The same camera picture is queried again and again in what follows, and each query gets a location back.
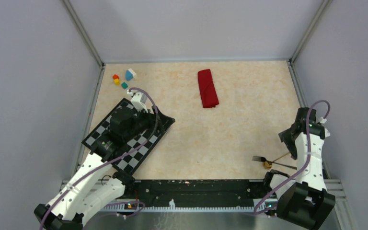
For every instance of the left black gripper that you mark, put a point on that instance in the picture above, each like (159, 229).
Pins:
(165, 121)

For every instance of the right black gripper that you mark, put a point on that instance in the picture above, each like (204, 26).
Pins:
(285, 136)

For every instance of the dark metal fork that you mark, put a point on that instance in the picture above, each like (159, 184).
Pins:
(262, 159)

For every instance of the red cloth napkin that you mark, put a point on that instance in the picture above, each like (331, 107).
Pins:
(208, 95)

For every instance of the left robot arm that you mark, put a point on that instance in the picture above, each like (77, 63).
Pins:
(90, 189)

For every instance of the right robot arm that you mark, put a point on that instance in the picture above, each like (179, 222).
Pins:
(302, 198)

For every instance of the teal small cube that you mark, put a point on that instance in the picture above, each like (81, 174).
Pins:
(124, 85)

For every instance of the black white checkerboard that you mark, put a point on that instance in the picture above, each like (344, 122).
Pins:
(111, 139)

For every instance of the blue white block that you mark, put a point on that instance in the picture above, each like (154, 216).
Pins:
(130, 74)

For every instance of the yellow small cube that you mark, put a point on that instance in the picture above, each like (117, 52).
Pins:
(117, 81)

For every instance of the white toothed cable tray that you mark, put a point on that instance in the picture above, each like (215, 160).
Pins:
(119, 207)

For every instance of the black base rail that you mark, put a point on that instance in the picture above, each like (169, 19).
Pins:
(197, 193)

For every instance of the aluminium frame right post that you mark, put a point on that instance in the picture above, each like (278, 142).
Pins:
(310, 30)

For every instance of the aluminium frame post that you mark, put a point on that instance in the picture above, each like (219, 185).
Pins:
(82, 32)
(310, 30)

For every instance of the aluminium frame left post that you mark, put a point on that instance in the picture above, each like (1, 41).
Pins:
(82, 32)

